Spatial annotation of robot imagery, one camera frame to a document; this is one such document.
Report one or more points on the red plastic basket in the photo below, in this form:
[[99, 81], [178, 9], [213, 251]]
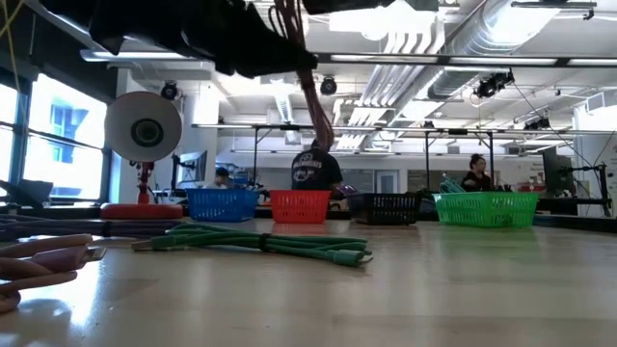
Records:
[[299, 207]]

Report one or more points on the silver ventilation duct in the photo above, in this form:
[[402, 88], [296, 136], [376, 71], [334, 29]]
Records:
[[482, 43]]

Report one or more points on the black plastic basket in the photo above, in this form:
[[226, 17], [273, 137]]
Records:
[[383, 209]]

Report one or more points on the black background device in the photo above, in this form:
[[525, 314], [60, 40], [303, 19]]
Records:
[[34, 190]]

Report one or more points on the black background workstation frame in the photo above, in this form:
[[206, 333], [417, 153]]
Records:
[[289, 127]]

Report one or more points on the black computer monitor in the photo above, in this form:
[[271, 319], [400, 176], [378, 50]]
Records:
[[556, 173], [193, 168]]

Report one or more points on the green plastic basket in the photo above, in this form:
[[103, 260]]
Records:
[[487, 209]]

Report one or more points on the blue plastic basket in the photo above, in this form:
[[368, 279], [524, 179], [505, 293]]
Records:
[[222, 205]]

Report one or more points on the black background stand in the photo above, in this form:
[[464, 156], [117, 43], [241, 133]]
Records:
[[602, 190]]

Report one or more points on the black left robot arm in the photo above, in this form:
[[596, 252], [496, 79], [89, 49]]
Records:
[[72, 12]]

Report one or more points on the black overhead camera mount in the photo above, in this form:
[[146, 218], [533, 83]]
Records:
[[491, 84]]

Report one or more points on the black round ceiling fixture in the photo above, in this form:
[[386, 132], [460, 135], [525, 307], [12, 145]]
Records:
[[328, 87], [169, 90]]

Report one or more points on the overhead LED light bar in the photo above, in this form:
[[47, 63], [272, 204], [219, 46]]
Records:
[[501, 61]]

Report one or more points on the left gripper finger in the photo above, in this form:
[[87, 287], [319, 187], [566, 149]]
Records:
[[267, 34], [270, 62]]

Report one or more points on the person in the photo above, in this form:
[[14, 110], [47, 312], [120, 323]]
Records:
[[222, 174], [315, 171], [477, 180]]

